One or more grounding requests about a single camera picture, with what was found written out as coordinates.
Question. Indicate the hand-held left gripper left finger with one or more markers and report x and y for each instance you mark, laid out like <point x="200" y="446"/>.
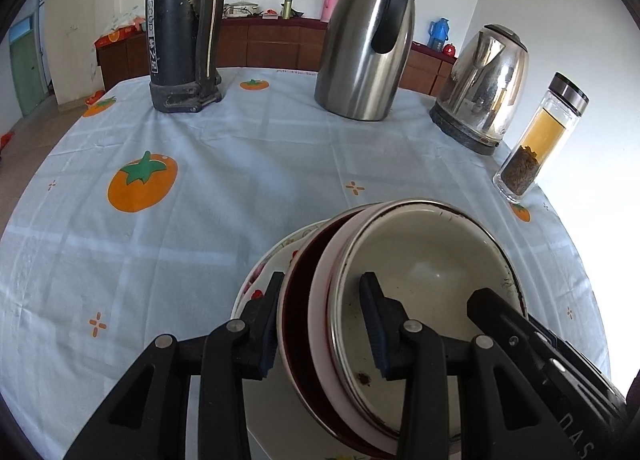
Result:
<point x="267" y="340"/>

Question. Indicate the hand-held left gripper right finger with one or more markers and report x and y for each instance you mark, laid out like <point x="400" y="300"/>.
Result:
<point x="377" y="335"/>

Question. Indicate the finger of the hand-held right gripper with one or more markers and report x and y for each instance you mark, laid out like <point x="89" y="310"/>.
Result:
<point x="505" y="325"/>

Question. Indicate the pink plastic bowl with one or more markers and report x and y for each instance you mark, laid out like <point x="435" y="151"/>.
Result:
<point x="317" y="320"/>

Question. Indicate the red flower white plate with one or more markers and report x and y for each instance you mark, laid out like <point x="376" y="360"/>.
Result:
<point x="255" y="285"/>

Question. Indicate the white enamel bowl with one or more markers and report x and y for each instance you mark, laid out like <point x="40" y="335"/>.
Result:
<point x="435" y="265"/>

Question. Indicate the pale blue printed tablecloth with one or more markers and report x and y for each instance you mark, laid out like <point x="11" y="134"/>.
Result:
<point x="225" y="240"/>

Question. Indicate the glass tea bottle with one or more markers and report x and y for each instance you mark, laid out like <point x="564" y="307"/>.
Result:
<point x="542" y="140"/>

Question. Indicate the steel electric kettle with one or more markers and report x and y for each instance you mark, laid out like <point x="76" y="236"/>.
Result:
<point x="480" y="85"/>

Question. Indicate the small red jar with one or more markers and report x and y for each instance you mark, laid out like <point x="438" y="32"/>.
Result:
<point x="449" y="49"/>

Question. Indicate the brown wooden sideboard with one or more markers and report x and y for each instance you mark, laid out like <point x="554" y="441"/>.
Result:
<point x="270" y="45"/>

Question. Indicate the blue thermos flask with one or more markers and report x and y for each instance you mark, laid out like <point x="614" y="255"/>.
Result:
<point x="438" y="35"/>

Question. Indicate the black thermos bottle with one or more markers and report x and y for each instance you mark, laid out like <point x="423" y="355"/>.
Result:
<point x="175" y="25"/>

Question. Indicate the white lidded pot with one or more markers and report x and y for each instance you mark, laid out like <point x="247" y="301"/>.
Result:
<point x="242" y="10"/>

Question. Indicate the green tin can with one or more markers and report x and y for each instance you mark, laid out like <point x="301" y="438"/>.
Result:
<point x="287" y="8"/>

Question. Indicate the pink thermos flask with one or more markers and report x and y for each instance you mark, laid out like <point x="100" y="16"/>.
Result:
<point x="331" y="5"/>

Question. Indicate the orange box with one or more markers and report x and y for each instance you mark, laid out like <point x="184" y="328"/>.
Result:
<point x="115" y="36"/>

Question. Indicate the white plastic bag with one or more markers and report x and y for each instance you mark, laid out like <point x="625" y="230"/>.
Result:
<point x="125" y="19"/>

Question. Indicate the green door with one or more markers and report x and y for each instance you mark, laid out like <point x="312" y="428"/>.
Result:
<point x="25" y="70"/>

